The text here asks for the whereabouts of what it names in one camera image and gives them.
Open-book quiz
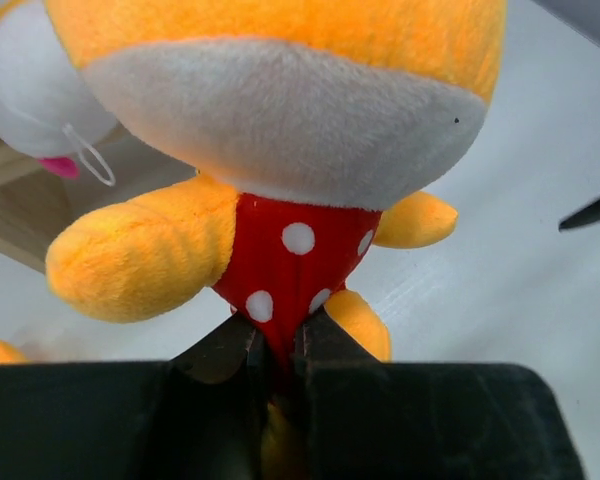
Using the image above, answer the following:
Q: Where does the orange plush facing up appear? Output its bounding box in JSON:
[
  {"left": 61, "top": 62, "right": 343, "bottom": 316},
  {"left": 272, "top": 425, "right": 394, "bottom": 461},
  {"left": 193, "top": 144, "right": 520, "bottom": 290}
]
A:
[{"left": 40, "top": 1, "right": 507, "bottom": 479}]

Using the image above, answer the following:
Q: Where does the wooden shelf unit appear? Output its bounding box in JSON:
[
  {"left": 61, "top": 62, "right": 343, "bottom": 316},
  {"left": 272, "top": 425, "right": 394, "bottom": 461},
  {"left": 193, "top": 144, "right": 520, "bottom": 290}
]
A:
[{"left": 0, "top": 129, "right": 194, "bottom": 271}]

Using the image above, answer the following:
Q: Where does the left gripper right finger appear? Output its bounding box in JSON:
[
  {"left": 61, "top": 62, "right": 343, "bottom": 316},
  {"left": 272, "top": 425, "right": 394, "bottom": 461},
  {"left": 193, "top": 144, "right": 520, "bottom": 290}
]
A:
[{"left": 294, "top": 312, "right": 585, "bottom": 480}]

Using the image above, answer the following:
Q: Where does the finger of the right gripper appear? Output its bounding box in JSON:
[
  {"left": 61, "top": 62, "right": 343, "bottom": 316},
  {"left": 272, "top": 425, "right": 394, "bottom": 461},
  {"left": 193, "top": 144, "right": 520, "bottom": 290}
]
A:
[{"left": 558, "top": 197, "right": 600, "bottom": 231}]

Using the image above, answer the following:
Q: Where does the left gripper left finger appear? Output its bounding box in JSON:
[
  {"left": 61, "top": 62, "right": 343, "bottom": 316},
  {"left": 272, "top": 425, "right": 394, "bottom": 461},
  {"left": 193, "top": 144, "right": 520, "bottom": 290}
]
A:
[{"left": 0, "top": 317, "right": 262, "bottom": 479}]

